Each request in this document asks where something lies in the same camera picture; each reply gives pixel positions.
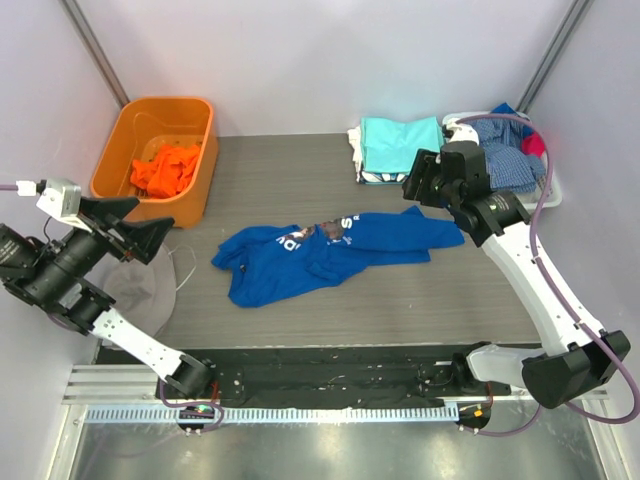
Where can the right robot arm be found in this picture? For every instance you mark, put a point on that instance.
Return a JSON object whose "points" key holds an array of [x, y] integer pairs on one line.
{"points": [[577, 353]]}

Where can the folded teal t shirt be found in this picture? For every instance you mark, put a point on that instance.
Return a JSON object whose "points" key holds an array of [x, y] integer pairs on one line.
{"points": [[390, 147]]}

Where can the blue checkered shirt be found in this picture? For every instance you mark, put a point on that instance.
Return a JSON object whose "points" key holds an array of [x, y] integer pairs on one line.
{"points": [[508, 166]]}

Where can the red cloth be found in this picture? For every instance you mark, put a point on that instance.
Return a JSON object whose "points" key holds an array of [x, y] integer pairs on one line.
{"points": [[533, 145]]}

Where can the orange plastic tub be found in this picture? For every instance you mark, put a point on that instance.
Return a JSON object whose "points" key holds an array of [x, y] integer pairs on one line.
{"points": [[143, 128]]}

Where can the right aluminium corner post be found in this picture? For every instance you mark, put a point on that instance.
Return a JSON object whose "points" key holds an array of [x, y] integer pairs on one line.
{"points": [[569, 25]]}

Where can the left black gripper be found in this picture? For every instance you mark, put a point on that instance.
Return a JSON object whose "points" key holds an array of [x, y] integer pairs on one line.
{"points": [[107, 233]]}

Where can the white plastic laundry basket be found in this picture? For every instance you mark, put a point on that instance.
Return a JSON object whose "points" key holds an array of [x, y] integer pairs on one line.
{"points": [[548, 191]]}

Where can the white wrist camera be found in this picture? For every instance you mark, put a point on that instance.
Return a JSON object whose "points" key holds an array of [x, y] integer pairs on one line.
{"points": [[455, 132], [59, 198]]}

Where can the blue t shirt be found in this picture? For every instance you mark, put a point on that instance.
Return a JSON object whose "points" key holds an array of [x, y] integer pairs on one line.
{"points": [[269, 264]]}

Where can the left aluminium corner post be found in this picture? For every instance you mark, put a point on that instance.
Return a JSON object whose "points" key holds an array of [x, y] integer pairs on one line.
{"points": [[86, 34]]}

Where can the grey cap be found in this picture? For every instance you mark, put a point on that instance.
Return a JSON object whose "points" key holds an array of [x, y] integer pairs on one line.
{"points": [[144, 294]]}

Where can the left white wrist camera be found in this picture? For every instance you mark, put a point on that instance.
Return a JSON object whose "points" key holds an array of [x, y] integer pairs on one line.
{"points": [[59, 198]]}

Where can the blue cloth in basket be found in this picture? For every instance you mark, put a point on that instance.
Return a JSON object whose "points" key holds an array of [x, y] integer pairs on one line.
{"points": [[505, 108]]}

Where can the orange t shirt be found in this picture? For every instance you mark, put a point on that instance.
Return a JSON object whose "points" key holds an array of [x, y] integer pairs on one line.
{"points": [[168, 174]]}

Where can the folded white printed t shirt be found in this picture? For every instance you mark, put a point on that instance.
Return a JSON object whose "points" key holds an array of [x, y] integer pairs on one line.
{"points": [[364, 176]]}

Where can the slotted white cable duct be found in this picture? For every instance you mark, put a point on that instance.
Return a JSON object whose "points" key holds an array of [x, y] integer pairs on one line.
{"points": [[103, 414]]}

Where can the aluminium corner post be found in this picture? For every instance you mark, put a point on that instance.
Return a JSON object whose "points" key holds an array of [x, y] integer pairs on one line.
{"points": [[569, 25], [86, 34]]}

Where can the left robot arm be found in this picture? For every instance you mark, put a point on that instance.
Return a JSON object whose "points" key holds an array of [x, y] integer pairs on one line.
{"points": [[52, 277]]}

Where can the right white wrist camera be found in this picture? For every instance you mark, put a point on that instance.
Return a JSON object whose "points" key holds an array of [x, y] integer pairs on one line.
{"points": [[455, 132]]}

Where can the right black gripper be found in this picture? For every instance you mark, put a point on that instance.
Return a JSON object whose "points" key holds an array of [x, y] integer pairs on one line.
{"points": [[417, 176]]}

